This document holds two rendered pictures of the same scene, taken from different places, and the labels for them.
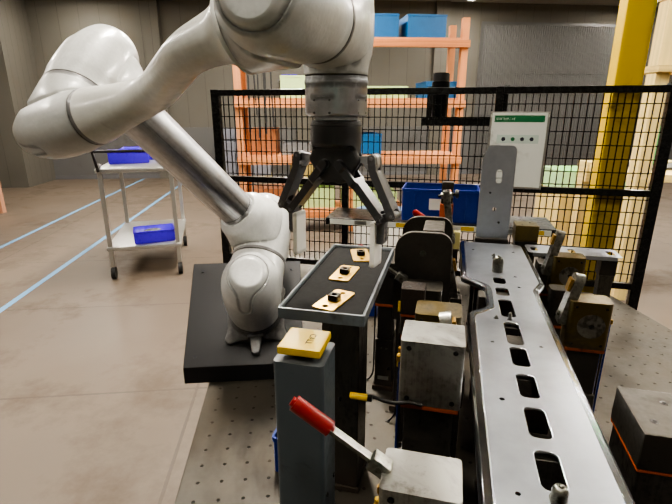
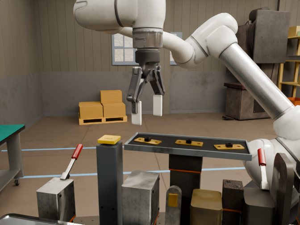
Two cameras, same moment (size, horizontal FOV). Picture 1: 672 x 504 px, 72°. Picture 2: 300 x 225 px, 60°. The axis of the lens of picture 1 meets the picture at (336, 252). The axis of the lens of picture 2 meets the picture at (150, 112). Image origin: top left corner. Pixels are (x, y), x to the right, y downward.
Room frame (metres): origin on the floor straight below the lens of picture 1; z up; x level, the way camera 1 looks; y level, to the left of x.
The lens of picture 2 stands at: (0.71, -0.80, 1.42)
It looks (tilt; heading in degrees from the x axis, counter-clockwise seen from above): 12 degrees down; 90
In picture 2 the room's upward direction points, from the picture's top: straight up
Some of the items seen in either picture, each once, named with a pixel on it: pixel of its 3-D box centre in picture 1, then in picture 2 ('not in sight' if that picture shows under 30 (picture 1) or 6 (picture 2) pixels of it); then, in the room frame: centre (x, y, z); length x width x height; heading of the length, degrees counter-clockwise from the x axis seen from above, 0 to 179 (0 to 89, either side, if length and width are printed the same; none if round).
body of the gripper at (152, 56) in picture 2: (336, 151); (147, 65); (0.70, 0.00, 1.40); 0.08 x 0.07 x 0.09; 62
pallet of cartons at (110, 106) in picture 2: not in sight; (101, 106); (-0.45, 5.19, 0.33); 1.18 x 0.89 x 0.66; 6
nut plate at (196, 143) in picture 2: (344, 271); (189, 141); (0.83, -0.02, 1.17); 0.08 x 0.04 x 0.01; 162
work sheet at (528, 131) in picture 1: (515, 150); not in sight; (1.93, -0.74, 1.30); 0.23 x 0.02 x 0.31; 76
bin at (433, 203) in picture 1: (440, 202); not in sight; (1.88, -0.43, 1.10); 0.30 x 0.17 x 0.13; 77
